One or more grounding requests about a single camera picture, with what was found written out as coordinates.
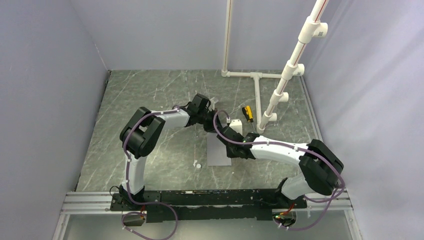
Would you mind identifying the grey envelope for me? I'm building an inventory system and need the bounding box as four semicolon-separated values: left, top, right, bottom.
206;132;232;167

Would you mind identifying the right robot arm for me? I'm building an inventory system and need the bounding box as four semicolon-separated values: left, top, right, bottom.
215;126;345;208

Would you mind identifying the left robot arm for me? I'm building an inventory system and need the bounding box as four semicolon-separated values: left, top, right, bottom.
119;93;217;210

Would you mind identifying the yellow black screwdriver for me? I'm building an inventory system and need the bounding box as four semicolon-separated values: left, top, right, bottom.
242;105;256;132

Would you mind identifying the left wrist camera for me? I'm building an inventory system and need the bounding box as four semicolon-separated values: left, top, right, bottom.
208;97;219;111

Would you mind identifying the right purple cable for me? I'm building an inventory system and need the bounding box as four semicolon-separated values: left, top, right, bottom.
212;109;346;232

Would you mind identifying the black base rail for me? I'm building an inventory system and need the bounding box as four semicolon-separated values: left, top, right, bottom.
109;188;307;223

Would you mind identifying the white PVC pipe frame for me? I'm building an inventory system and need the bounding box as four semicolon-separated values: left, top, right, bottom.
221;0;329;134

